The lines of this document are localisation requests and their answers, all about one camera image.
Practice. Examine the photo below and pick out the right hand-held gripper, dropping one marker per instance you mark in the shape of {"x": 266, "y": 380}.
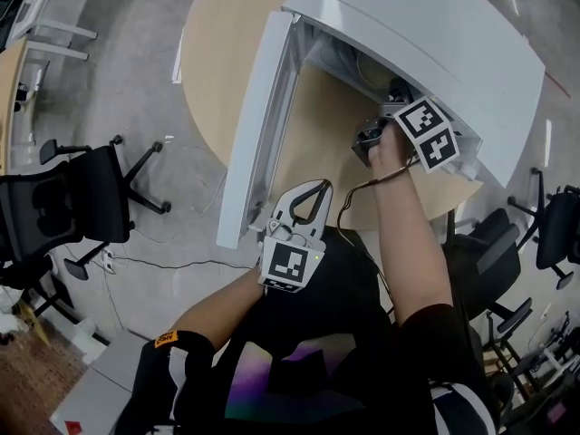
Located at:
{"x": 430, "y": 129}

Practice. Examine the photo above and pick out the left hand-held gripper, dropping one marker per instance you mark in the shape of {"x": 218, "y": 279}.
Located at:
{"x": 286, "y": 261}

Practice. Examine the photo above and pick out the beige bowl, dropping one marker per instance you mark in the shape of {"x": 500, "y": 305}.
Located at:
{"x": 374, "y": 75}

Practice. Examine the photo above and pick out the white microwave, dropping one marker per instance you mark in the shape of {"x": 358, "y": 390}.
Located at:
{"x": 408, "y": 30}

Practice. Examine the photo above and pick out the person's left forearm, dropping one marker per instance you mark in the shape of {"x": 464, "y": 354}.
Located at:
{"x": 222, "y": 308}

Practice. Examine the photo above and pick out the person's right forearm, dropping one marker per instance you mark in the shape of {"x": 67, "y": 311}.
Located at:
{"x": 408, "y": 243}

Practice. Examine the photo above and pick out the person's right hand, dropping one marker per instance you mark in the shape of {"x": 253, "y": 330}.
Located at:
{"x": 392, "y": 150}

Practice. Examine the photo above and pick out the person's black shirt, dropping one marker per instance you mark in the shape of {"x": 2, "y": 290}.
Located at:
{"x": 344, "y": 333}

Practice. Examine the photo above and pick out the black office chair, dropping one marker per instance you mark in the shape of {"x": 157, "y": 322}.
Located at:
{"x": 559, "y": 229}
{"x": 86, "y": 197}
{"x": 491, "y": 261}

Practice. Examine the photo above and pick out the white power strip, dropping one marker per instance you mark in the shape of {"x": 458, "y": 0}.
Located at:
{"x": 109, "y": 261}

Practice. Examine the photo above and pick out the white cabinet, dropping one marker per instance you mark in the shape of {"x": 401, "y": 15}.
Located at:
{"x": 104, "y": 388}

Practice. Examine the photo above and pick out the wooden top desk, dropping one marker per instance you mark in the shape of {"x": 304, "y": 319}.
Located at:
{"x": 6, "y": 89}

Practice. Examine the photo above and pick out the black metal frame equipment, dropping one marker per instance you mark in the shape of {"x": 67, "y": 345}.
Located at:
{"x": 539, "y": 370}

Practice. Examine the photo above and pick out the white frame desk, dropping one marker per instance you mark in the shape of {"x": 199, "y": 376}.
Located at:
{"x": 45, "y": 12}

